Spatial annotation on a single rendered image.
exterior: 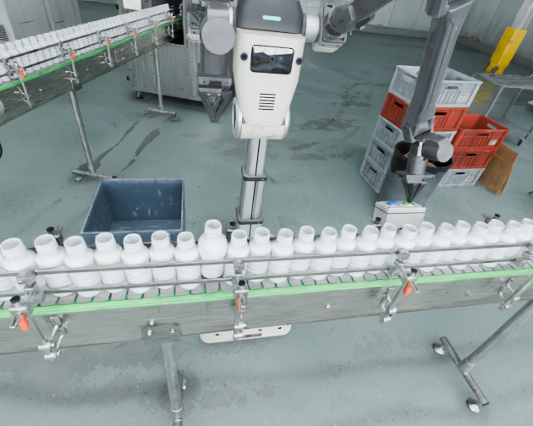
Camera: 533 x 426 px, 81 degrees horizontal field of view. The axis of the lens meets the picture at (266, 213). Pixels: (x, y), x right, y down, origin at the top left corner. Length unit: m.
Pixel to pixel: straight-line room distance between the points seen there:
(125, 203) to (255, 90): 0.70
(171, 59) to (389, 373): 3.98
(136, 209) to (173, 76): 3.25
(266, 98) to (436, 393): 1.74
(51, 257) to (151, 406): 1.14
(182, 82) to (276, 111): 3.34
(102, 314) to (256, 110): 0.82
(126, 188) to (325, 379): 1.38
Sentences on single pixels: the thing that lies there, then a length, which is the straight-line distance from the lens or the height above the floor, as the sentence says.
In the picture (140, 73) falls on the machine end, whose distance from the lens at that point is 4.71.
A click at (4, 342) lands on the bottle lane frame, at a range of 1.06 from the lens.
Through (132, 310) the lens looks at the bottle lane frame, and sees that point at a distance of 0.89.
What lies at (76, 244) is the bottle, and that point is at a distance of 0.82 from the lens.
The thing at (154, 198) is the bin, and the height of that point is 0.86.
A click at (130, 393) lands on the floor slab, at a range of 1.85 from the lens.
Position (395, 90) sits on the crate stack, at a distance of 3.19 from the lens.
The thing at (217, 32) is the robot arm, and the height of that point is 1.58.
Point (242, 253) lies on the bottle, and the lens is 0.77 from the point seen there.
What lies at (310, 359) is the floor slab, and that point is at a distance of 1.93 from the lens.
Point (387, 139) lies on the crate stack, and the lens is 3.22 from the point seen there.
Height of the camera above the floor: 1.69
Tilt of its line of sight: 39 degrees down
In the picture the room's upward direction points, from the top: 9 degrees clockwise
